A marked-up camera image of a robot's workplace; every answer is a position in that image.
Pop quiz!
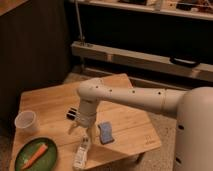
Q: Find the wooden shelf rail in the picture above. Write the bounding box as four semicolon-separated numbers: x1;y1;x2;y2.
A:
71;41;213;82

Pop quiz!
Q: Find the blue sponge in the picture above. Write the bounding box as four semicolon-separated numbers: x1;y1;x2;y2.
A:
98;122;114;145

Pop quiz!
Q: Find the metal pole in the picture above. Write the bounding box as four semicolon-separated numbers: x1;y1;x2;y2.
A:
75;0;85;45

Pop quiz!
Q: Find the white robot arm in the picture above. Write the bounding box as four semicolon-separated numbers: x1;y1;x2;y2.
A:
72;78;213;171

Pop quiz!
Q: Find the upper wooden shelf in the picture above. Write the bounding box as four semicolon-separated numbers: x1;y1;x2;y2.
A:
68;0;213;22

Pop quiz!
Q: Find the wooden table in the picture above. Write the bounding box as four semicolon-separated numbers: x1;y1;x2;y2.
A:
12;83;161;171

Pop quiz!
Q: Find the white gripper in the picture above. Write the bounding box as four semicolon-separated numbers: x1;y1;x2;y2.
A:
68;100;98;143

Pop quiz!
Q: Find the black handle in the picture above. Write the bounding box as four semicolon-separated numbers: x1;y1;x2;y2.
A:
169;57;200;68

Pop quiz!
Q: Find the green ceramic bowl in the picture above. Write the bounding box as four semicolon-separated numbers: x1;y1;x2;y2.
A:
14;137;58;171

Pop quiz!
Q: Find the clear plastic cup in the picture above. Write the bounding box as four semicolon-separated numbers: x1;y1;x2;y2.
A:
14;110;39;134

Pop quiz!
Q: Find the orange carrot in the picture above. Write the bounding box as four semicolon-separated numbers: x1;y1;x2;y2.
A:
22;144;48;170

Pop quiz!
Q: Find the black rectangular box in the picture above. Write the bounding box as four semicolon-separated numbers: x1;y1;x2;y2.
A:
66;108;78;120

